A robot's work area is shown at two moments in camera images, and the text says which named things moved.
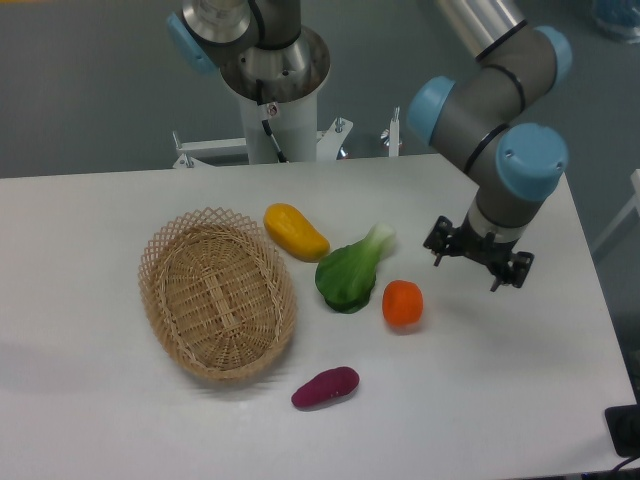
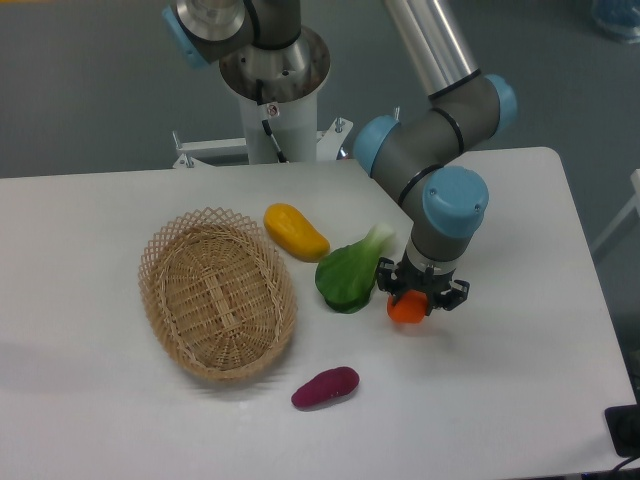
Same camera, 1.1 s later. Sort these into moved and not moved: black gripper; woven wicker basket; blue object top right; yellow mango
Moved: black gripper
Not moved: yellow mango; blue object top right; woven wicker basket
